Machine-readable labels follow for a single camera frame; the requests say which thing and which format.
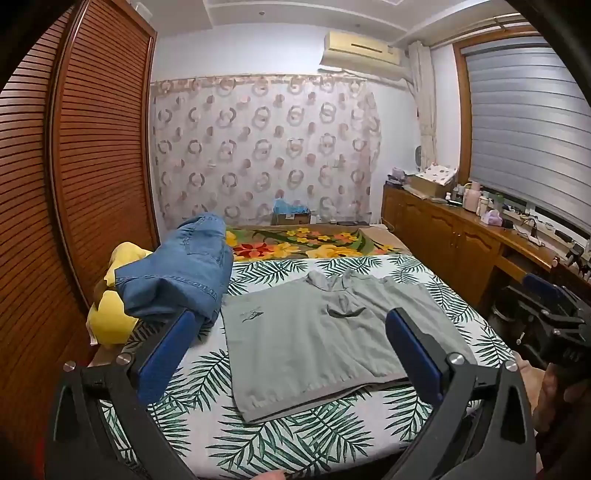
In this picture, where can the blue denim jeans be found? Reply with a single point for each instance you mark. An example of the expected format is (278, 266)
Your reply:
(184, 267)

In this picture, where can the blue cloth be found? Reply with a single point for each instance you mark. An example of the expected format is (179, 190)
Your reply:
(288, 206)

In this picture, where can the wooden louvred wardrobe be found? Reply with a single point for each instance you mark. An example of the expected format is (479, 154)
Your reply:
(92, 161)

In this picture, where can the small brown cardboard box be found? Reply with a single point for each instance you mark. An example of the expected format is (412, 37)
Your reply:
(291, 219)

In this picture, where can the wall air conditioner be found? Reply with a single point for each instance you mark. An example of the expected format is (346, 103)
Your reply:
(360, 50)

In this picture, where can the small purple pouch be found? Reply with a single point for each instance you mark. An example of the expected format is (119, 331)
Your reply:
(491, 218)

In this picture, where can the grey polo shirt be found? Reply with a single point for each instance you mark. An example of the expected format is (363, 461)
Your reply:
(300, 350)

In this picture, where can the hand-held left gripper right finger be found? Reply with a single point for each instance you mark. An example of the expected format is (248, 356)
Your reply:
(411, 360)

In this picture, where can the floral blanket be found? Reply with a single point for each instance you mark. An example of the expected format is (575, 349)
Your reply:
(323, 242)

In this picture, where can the person's right hand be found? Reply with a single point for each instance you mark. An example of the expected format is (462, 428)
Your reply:
(545, 399)

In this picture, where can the beige tied curtain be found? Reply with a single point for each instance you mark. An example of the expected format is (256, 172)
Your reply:
(425, 101)

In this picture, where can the yellow plush toy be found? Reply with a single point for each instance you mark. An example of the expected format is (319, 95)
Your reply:
(108, 321)

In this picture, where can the wooden sideboard cabinet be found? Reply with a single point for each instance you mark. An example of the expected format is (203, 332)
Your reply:
(443, 230)

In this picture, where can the grey window blind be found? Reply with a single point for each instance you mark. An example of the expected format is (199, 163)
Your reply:
(521, 124)

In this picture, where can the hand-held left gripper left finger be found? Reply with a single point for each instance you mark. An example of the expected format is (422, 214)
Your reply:
(166, 357)

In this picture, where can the pink bottle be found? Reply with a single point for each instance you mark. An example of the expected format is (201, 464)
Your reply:
(472, 198)

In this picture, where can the leaf-print bedsheet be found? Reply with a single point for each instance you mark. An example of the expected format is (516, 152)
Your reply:
(295, 443)

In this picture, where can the dotted cardboard box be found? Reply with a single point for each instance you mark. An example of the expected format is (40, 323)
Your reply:
(436, 175)

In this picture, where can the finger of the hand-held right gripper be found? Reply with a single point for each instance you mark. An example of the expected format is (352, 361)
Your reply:
(542, 285)

